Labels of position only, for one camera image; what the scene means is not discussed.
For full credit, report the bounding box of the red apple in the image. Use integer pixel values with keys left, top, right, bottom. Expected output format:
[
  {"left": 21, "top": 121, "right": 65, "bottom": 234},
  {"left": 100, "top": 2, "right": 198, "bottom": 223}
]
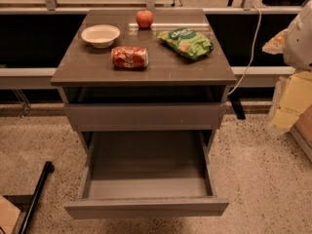
[{"left": 136, "top": 10, "right": 153, "bottom": 28}]

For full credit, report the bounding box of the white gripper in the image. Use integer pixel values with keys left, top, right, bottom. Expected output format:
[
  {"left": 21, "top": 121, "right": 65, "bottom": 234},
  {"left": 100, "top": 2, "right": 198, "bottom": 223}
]
[{"left": 262, "top": 1, "right": 312, "bottom": 136}]

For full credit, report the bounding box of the white bowl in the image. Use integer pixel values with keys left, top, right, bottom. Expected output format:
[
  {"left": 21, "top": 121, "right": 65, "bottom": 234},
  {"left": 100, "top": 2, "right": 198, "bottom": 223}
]
[{"left": 81, "top": 24, "right": 120, "bottom": 49}]

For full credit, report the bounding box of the closed grey top drawer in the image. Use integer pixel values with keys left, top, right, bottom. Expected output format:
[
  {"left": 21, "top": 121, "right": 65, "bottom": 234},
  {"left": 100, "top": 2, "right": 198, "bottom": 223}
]
[{"left": 64, "top": 103, "right": 225, "bottom": 132}]

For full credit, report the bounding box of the black metal leg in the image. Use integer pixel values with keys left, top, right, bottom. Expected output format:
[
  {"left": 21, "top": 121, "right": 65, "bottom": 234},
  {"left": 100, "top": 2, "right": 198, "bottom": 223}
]
[{"left": 18, "top": 161, "right": 55, "bottom": 234}]

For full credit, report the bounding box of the open grey middle drawer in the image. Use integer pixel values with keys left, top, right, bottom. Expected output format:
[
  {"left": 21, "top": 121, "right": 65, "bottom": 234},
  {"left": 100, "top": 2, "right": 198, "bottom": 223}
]
[{"left": 64, "top": 131, "right": 228, "bottom": 219}]

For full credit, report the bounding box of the green chip bag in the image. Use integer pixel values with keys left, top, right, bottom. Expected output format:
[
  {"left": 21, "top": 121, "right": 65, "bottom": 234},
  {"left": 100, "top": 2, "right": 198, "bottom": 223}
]
[{"left": 156, "top": 27, "right": 214, "bottom": 60}]

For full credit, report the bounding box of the cardboard box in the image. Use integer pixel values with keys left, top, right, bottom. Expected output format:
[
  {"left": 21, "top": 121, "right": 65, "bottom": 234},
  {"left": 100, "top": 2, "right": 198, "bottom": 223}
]
[{"left": 291, "top": 105, "right": 312, "bottom": 162}]

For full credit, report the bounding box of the wooden board corner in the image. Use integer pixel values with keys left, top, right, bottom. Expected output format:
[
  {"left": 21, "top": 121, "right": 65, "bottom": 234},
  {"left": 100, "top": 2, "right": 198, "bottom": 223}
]
[{"left": 0, "top": 195, "right": 20, "bottom": 234}]

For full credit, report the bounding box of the grey drawer cabinet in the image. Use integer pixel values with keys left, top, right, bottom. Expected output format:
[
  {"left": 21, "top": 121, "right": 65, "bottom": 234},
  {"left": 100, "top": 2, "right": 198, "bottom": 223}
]
[{"left": 51, "top": 9, "right": 235, "bottom": 147}]

